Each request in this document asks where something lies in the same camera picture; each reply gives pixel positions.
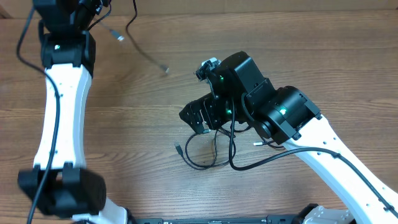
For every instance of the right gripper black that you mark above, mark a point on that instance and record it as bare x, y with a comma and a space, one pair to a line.
207, 109

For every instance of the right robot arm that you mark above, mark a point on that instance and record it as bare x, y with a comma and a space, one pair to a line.
241, 94

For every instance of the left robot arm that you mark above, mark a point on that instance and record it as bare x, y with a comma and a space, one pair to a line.
59, 182

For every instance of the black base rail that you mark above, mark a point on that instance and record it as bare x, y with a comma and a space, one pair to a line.
214, 221

